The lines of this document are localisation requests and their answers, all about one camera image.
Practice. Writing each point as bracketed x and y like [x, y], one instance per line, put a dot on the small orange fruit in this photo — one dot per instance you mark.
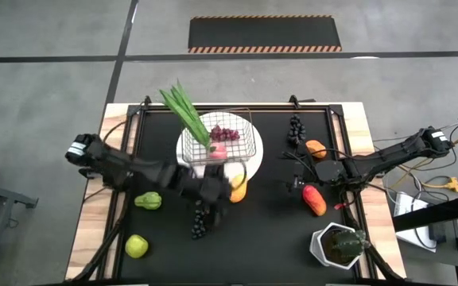
[316, 149]

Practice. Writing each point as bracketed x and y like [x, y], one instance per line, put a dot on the black hazard-striped floor mat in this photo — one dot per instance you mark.
[265, 33]

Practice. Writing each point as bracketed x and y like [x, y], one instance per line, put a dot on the white box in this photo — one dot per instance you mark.
[404, 206]

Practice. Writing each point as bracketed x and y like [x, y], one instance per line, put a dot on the pink peach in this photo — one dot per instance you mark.
[219, 151]

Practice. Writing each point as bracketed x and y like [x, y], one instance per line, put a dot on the green chayote squash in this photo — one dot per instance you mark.
[148, 200]

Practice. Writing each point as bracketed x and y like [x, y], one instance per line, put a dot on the black desk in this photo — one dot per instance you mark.
[435, 212]

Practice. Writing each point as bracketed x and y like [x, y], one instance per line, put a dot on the white faceted plant pot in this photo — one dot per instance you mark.
[315, 246]

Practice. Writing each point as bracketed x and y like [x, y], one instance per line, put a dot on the long black grape bunch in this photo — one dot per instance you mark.
[200, 228]

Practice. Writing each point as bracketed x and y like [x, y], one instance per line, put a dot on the red orange mango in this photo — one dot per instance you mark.
[314, 200]

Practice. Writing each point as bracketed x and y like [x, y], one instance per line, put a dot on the black aluminium table frame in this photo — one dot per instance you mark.
[272, 108]

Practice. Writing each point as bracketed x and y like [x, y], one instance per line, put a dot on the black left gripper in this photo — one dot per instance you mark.
[213, 186]

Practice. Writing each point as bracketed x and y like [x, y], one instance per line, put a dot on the green onion bunch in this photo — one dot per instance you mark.
[185, 111]

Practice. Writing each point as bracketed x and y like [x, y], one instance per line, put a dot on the yellow orange mango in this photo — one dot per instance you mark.
[240, 191]

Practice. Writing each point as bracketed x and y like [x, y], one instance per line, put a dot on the white round plate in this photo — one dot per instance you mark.
[253, 167]

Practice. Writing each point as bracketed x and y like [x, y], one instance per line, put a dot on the short black grape bunch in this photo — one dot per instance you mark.
[296, 131]

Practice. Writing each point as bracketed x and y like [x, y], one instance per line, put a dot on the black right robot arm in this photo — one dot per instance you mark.
[392, 153]

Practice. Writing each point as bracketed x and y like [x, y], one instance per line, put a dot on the black table mat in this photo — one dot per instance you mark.
[272, 246]

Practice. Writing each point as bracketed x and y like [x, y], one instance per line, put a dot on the red grape bunch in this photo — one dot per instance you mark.
[224, 134]

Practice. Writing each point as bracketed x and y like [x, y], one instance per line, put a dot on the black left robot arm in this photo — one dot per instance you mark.
[145, 168]

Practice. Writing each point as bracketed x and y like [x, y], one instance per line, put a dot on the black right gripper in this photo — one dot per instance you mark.
[304, 171]

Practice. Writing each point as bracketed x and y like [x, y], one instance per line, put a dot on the green cactus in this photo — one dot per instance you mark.
[346, 246]

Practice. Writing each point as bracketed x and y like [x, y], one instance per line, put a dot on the yellow power splitter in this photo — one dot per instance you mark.
[454, 184]

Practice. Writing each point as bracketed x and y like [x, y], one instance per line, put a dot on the green apple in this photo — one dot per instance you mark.
[136, 246]

